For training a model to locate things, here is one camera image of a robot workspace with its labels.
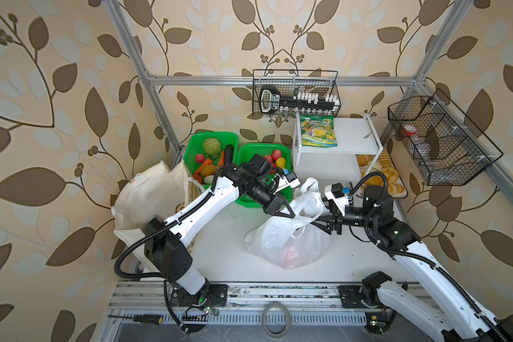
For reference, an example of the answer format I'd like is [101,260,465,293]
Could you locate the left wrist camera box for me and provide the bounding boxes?
[277,169,300,191]

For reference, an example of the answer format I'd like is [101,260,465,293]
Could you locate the white plastic grocery bag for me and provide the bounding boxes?
[245,178,330,270]

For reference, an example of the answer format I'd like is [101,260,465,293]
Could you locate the left yellow black screwdriver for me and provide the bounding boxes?
[108,314,162,325]

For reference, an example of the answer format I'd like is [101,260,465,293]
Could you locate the cream canvas tote bag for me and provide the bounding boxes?
[111,161,205,247]

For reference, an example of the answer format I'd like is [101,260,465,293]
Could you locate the tray of bread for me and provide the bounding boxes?
[356,150,408,198]

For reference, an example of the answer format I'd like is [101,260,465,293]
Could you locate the green plastic basket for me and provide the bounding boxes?
[234,142,294,209]
[183,132,239,188]

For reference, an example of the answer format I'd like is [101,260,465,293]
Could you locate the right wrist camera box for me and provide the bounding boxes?
[324,182,353,215]

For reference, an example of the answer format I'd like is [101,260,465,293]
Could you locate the black wire basket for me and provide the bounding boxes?
[252,68,341,119]
[388,88,504,186]

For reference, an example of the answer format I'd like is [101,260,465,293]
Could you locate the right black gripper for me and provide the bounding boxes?
[306,196,376,235]

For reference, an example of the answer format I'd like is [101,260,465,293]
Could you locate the yellow lemon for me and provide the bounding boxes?
[275,157,286,169]

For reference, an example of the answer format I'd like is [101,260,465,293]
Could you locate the right black wire basket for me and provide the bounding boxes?
[388,88,504,186]

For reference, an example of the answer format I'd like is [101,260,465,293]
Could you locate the yellow green snack bag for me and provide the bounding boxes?
[300,115,338,148]

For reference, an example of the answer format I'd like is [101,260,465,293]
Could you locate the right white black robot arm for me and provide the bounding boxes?
[316,172,513,341]

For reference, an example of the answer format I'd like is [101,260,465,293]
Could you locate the back black wire basket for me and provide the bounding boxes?
[252,68,341,119]

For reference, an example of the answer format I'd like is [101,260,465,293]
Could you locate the roll of clear tape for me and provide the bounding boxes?
[261,302,293,339]

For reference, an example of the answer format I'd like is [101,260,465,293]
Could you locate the dark purple eggplant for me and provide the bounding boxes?
[223,144,235,166]

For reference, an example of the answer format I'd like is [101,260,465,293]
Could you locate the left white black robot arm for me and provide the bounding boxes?
[114,154,300,296]

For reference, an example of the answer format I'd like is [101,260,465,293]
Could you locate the green cabbage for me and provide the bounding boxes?
[202,138,222,157]

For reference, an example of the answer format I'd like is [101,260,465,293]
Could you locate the white two-tier shelf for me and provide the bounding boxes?
[292,115,383,182]

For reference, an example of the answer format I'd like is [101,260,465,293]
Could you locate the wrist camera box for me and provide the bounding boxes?
[277,169,300,191]
[324,182,353,215]

